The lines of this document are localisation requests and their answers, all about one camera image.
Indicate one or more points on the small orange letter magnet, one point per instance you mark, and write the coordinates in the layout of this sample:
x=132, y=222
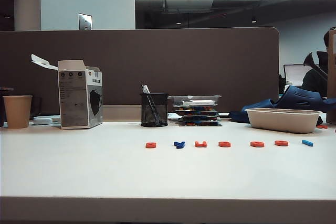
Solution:
x=150, y=145

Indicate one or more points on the clear plastic case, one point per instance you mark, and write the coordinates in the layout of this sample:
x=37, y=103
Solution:
x=176, y=98

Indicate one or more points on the orange magnet piece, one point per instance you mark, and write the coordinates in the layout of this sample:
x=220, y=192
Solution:
x=322, y=126

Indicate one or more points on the silver wall switch plate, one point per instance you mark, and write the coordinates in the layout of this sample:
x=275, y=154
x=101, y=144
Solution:
x=85, y=21

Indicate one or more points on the black mesh pen holder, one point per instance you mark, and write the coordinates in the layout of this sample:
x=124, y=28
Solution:
x=154, y=111

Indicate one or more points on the orange letter G magnet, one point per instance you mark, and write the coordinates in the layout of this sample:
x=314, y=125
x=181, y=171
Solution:
x=224, y=144

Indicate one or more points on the letter magnet set case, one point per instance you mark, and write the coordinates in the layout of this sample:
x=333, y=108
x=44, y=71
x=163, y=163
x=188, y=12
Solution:
x=197, y=113
x=199, y=118
x=195, y=108
x=199, y=123

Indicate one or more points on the computer monitor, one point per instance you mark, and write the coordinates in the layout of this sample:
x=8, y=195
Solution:
x=295, y=74

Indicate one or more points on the beige pulp tray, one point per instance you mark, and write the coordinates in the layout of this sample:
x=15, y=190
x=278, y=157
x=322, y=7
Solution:
x=283, y=120

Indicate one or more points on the white grey face mask box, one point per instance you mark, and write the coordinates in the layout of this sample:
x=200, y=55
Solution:
x=73, y=98

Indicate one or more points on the blue letter I magnet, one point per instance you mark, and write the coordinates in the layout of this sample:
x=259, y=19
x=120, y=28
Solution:
x=307, y=143

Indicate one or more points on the orange letter E magnet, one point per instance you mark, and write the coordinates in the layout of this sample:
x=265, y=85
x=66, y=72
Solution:
x=200, y=144

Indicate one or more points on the brown paper cup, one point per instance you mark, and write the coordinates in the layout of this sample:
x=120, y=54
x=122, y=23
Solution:
x=17, y=111

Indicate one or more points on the blue letter Y magnet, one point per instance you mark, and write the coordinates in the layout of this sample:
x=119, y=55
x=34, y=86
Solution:
x=179, y=144

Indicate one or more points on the white black pen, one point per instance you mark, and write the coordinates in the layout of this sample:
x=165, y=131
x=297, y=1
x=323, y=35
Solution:
x=145, y=89

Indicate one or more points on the black desk lamp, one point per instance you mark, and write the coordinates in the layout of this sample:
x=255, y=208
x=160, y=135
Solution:
x=311, y=61

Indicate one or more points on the navy blue slipper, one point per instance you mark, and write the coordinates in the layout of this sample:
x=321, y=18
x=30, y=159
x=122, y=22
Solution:
x=240, y=115

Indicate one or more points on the person in dark green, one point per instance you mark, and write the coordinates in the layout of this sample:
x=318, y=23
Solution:
x=313, y=81

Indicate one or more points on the small white device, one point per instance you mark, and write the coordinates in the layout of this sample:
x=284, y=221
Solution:
x=42, y=121

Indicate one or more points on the white flat box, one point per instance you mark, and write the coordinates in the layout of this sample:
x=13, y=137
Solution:
x=197, y=102

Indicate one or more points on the brown cardboard box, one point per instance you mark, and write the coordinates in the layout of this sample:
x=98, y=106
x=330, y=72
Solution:
x=331, y=77

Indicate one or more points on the brown desk divider panel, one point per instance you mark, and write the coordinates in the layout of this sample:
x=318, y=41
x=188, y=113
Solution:
x=157, y=58

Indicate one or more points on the orange letter O magnet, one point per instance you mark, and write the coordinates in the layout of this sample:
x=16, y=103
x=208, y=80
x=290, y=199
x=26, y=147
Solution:
x=257, y=144
x=281, y=143

